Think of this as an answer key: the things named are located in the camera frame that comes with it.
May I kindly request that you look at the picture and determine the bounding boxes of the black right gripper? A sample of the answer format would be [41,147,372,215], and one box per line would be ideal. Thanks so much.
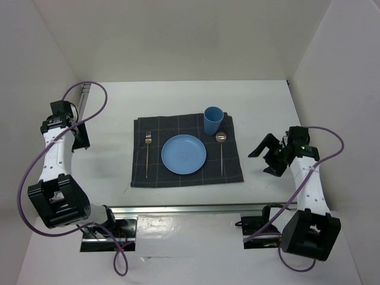
[248,133,289,178]

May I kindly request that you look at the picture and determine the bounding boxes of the silver metal spoon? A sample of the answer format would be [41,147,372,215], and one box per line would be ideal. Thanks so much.
[216,132,227,175]

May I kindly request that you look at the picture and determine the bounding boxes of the dark grey checked cloth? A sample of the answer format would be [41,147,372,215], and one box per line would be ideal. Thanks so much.
[131,112,244,188]

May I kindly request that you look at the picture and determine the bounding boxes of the blue plastic cup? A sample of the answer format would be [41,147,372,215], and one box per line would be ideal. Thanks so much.
[204,106,224,135]

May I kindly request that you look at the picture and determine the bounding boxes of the silver metal fork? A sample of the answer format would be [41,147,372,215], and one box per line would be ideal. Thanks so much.
[145,131,152,178]

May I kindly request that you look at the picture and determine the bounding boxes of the blue plastic plate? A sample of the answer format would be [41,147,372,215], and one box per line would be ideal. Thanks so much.
[161,134,207,175]

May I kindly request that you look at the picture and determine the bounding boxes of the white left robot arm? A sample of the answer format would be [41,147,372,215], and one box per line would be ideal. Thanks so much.
[27,100,118,237]

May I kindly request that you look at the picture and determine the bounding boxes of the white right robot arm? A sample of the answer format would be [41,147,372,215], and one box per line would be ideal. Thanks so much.
[243,126,344,261]

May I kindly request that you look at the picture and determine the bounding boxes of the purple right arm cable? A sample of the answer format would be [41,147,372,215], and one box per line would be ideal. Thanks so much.
[242,126,346,273]

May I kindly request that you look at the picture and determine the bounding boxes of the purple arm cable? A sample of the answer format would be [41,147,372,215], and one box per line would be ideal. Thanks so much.
[17,81,129,276]
[242,126,346,273]

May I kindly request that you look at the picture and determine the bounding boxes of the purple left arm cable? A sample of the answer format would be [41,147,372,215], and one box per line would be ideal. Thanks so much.
[17,81,129,276]

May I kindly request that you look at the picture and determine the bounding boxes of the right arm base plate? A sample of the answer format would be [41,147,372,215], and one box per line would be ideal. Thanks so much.
[235,203,282,249]

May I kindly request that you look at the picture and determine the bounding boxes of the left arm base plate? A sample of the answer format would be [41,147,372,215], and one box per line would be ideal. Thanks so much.
[80,217,137,252]

